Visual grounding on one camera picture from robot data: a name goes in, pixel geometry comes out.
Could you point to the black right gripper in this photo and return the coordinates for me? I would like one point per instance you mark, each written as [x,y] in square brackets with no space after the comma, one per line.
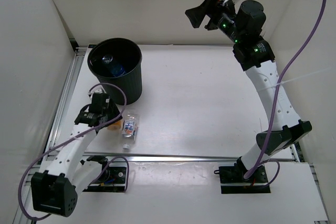
[213,7]

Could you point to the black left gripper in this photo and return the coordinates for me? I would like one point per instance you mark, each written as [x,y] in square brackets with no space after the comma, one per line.
[114,110]

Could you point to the orange juice bottle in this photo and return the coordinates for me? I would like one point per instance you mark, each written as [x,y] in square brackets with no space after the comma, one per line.
[116,126]

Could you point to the blue label water bottle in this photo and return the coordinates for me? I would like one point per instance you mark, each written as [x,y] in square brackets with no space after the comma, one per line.
[116,70]

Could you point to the clear unlabelled plastic bottle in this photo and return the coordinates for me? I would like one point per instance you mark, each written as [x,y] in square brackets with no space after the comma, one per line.
[107,59]

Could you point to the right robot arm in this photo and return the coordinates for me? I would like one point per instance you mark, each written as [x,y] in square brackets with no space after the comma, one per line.
[257,60]

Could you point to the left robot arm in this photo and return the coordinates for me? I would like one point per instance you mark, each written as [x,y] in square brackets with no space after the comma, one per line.
[55,191]

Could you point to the black waste bin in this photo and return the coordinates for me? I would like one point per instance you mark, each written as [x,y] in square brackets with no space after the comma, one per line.
[118,61]

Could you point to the white label clear bottle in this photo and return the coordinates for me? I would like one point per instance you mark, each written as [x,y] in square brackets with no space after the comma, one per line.
[129,130]

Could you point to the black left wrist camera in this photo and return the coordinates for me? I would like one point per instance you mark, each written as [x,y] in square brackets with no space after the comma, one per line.
[99,103]

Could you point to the aluminium table edge rail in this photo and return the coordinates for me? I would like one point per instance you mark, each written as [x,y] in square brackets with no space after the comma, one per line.
[187,158]

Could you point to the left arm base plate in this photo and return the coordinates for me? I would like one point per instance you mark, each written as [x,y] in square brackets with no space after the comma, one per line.
[112,181]

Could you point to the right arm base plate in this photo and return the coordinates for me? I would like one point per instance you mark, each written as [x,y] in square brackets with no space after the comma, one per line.
[233,182]

